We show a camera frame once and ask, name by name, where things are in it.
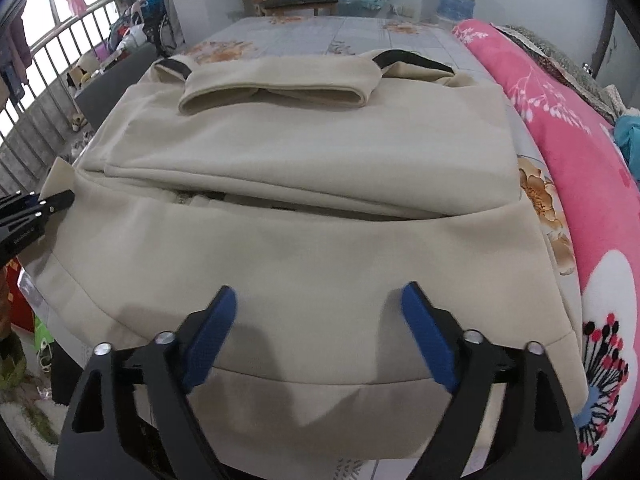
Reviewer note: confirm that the beige slippers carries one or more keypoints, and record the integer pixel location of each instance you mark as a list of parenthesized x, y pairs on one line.
[(80, 122)]

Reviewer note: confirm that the beige zip jacket black trim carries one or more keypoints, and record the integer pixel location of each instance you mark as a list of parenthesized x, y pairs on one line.
[(300, 260)]

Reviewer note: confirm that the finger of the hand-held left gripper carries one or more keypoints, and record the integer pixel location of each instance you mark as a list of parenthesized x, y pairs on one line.
[(25, 200), (57, 201)]

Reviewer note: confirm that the green white fuzzy mat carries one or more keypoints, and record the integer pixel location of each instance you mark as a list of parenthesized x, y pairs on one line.
[(25, 400)]

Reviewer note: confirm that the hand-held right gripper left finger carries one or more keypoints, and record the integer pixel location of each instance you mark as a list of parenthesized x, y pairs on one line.
[(210, 340)]

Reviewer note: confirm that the grey cabinet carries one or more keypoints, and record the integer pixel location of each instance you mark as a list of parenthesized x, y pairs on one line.
[(110, 95)]

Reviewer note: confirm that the blue printed cloth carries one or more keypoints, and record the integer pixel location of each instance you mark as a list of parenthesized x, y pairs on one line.
[(627, 140)]

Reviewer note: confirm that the hanging dark garment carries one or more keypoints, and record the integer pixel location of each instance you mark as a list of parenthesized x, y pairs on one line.
[(17, 50)]

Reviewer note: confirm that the white sneaker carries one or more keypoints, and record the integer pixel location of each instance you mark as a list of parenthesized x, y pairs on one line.
[(81, 147)]

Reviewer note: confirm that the door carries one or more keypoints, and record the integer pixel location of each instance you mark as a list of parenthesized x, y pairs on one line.
[(602, 45)]

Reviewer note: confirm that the pink floral blanket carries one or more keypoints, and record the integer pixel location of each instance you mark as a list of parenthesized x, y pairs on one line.
[(575, 160)]

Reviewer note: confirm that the red gift bag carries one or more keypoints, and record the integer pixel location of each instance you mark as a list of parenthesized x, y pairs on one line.
[(20, 305)]

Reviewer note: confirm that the metal window railing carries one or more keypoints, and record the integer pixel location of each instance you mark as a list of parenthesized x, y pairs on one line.
[(30, 125)]

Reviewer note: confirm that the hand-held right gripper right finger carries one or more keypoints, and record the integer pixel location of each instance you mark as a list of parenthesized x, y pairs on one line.
[(430, 337)]

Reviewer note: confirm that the green bag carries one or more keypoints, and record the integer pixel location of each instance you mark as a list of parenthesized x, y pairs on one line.
[(42, 335)]

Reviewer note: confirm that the pile of mixed clothes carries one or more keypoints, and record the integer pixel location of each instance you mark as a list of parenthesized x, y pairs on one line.
[(135, 30)]

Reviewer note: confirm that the grey brown blanket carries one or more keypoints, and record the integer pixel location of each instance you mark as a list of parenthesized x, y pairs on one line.
[(550, 55)]

